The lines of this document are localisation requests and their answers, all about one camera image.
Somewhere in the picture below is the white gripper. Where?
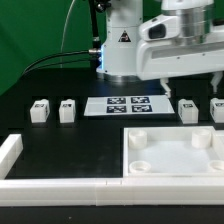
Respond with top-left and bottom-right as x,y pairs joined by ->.
136,41 -> 224,98

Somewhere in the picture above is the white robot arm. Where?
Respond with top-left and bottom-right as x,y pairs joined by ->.
96,0 -> 224,94

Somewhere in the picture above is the white sheet with markers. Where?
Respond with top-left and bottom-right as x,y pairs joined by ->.
84,95 -> 174,116

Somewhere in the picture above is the white L-shaped fence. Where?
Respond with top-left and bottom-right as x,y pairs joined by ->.
0,134 -> 224,207

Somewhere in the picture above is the black pole with connector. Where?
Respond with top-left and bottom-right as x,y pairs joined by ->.
87,0 -> 113,68

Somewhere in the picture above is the black cable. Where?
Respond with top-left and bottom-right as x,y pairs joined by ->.
22,49 -> 98,76

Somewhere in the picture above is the grey cable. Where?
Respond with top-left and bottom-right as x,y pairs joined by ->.
59,0 -> 77,69

